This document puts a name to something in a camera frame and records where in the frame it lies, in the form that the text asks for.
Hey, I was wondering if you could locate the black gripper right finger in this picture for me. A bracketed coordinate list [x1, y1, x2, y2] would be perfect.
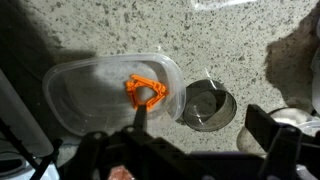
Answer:
[244, 103, 303, 180]

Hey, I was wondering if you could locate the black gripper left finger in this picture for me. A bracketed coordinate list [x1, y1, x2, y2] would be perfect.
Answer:
[121, 104, 193, 168]

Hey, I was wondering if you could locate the orange plastic triangular object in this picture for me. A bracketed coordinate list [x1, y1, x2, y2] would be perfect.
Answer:
[124, 73, 170, 112]

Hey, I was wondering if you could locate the white round bowl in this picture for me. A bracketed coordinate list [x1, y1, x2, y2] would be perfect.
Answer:
[236, 106, 320, 158]

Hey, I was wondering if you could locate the clear plastic bowl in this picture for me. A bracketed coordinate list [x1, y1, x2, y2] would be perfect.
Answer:
[42, 52, 187, 137]

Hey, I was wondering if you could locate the dark round cup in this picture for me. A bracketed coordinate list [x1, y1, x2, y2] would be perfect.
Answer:
[175, 79, 238, 133]

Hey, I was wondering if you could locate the black thin rod frame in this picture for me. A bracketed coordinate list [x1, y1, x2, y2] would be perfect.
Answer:
[0, 118, 64, 180]

